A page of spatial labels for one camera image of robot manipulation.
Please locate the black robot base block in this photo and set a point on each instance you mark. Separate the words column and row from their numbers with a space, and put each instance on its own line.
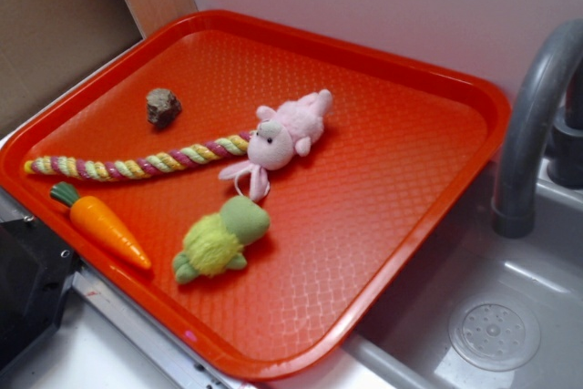
column 37, row 269

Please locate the small brown rock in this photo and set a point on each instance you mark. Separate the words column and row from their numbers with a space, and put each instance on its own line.
column 163, row 107

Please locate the pink plush bunny toy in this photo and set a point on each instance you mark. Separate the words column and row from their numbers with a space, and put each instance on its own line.
column 282, row 134

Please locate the orange plastic tray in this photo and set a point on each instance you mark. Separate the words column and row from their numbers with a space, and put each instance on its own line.
column 401, row 144

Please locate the green plush turtle toy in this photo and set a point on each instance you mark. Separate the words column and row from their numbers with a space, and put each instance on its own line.
column 216, row 243

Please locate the orange plastic toy carrot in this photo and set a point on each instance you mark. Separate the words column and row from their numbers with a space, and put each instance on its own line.
column 101, row 224

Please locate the grey toy sink basin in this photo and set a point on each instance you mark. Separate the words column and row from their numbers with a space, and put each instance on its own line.
column 472, row 309

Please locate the brown cardboard panel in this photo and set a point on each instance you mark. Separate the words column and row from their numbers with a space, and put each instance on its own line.
column 48, row 46

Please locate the grey plastic faucet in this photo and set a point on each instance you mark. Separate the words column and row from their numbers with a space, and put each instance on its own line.
column 547, row 115

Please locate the multicolour twisted rope toy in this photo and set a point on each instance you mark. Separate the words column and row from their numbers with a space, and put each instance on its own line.
column 162, row 163

